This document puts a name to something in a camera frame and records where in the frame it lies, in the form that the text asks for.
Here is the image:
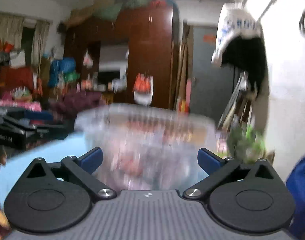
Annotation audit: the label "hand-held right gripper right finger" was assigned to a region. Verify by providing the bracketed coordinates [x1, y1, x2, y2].
[183, 148, 284, 201]

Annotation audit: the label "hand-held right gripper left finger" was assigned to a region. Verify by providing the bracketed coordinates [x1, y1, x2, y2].
[20, 147, 117, 201]

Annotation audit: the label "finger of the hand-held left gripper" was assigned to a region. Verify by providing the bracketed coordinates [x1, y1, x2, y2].
[0, 108, 54, 125]
[4, 116, 76, 141]

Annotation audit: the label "white plastic lattice basket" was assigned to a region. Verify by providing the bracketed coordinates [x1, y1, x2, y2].
[77, 103, 217, 191]

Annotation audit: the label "pink floral blanket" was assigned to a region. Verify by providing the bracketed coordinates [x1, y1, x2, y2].
[0, 97, 42, 112]

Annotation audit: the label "maroon cloth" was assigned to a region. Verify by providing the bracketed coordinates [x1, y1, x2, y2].
[50, 91, 103, 117]

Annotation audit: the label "green and white shopping bag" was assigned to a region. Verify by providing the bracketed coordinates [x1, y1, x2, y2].
[227, 126, 267, 162]

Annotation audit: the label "blue plastic bags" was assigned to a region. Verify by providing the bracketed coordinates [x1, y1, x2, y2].
[48, 57, 76, 88]

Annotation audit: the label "metal crutches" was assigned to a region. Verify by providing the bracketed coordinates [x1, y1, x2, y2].
[217, 71, 250, 132]

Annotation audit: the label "patterned window curtain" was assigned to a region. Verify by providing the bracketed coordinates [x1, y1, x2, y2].
[0, 12, 51, 72]

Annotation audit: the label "small white hanging plastic bag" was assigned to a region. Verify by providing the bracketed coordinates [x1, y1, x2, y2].
[83, 50, 93, 68]

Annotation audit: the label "grey door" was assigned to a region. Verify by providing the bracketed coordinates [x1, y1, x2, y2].
[185, 25, 239, 128]

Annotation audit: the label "black television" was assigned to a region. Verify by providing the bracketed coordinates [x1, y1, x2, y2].
[98, 70, 128, 92]

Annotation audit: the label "red and white bag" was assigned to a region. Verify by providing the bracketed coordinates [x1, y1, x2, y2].
[133, 72, 153, 106]

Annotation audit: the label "blue tote bag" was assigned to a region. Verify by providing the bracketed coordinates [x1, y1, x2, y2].
[285, 155, 305, 239]

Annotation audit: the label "black hanging garment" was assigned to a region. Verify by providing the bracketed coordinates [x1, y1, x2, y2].
[221, 35, 268, 100]

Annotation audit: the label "brown wooden wardrobe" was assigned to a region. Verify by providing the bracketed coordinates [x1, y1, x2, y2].
[64, 4, 180, 110]

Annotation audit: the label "red door notice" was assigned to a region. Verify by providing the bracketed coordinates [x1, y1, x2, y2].
[203, 34, 218, 45]

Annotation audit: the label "white black hanging cap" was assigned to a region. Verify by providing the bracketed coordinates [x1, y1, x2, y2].
[211, 2, 264, 68]

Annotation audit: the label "green cloth bundle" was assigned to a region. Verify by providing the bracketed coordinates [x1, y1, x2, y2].
[92, 0, 158, 22]

